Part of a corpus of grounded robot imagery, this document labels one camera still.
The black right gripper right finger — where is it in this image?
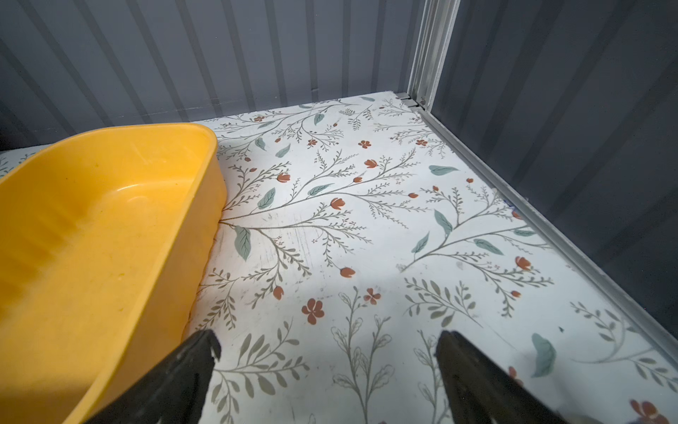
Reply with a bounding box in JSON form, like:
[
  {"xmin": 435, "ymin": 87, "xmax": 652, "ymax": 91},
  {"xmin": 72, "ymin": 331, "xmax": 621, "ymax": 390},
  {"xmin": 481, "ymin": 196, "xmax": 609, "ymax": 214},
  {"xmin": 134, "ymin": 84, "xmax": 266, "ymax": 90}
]
[{"xmin": 435, "ymin": 330, "xmax": 565, "ymax": 424}]

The yellow plastic storage box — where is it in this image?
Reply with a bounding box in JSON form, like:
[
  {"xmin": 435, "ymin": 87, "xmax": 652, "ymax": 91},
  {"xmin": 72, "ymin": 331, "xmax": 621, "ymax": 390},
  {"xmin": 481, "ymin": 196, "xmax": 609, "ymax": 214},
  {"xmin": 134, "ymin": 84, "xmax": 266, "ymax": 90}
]
[{"xmin": 1, "ymin": 124, "xmax": 227, "ymax": 423}]

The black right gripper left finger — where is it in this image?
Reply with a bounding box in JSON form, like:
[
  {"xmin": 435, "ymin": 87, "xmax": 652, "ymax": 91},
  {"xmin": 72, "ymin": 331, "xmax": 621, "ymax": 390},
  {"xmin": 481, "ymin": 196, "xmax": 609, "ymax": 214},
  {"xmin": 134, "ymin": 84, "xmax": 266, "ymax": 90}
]
[{"xmin": 88, "ymin": 330, "xmax": 222, "ymax": 423}]

